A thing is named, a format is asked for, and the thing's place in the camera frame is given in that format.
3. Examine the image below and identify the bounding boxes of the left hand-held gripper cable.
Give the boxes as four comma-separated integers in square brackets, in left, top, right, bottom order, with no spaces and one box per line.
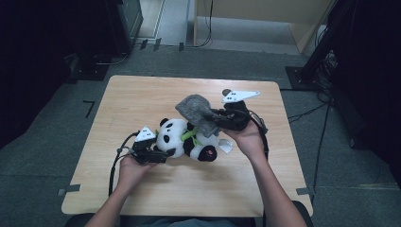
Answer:
[108,131,140,198]

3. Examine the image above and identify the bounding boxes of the long black floor cable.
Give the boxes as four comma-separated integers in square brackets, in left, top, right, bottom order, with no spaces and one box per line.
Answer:
[310,100,332,206]

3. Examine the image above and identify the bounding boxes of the grey fluffy cloth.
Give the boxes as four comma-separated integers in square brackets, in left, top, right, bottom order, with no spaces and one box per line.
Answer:
[175,94,221,138]

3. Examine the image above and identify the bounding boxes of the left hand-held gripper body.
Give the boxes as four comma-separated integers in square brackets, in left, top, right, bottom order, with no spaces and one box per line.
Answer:
[131,126,157,166]

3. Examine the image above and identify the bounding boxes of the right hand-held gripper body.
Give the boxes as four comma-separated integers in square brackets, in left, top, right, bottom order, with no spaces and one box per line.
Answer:
[221,90,261,131]

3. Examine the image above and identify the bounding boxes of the black cabinet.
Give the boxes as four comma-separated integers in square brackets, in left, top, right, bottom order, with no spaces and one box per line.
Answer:
[105,0,145,56]

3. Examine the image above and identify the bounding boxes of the black stand base plate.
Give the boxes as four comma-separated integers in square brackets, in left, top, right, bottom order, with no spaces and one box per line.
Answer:
[285,65,320,93]

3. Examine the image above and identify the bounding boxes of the person's left hand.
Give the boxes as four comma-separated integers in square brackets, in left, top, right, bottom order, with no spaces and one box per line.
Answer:
[117,155,159,192]

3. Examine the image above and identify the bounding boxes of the panda plush toy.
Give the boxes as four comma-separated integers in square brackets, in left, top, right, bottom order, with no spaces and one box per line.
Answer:
[155,117,235,163]

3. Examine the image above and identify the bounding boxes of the light wooden furniture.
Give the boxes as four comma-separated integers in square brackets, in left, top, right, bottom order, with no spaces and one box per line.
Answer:
[192,0,337,55]

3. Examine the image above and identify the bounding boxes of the thin black floor cable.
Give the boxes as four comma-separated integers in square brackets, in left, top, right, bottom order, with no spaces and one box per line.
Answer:
[288,102,330,125]

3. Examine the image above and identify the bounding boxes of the black metal stand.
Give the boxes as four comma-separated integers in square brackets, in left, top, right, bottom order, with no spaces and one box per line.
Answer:
[299,0,357,83]

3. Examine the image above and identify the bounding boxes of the grey tape strip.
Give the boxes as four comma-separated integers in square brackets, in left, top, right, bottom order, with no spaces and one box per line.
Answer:
[57,183,81,197]
[295,186,316,197]

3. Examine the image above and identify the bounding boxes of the hand-held gripper cable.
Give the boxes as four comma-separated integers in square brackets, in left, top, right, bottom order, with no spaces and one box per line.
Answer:
[108,131,140,198]
[248,109,270,160]

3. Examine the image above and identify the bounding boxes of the hanging black cable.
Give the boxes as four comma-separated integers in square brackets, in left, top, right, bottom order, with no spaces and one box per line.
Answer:
[193,0,215,49]

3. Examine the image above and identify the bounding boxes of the right hand-held gripper cable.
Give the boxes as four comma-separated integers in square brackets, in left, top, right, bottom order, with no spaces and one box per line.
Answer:
[248,109,270,160]

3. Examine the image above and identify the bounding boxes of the person's right hand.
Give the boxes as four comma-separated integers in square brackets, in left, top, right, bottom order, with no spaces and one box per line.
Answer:
[221,120,270,164]

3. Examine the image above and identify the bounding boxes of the black floor plate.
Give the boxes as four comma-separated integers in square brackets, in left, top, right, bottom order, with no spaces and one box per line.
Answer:
[64,53,110,84]

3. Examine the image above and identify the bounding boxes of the dark curtain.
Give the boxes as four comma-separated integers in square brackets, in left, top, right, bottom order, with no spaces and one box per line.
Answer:
[330,0,401,187]
[0,0,108,149]

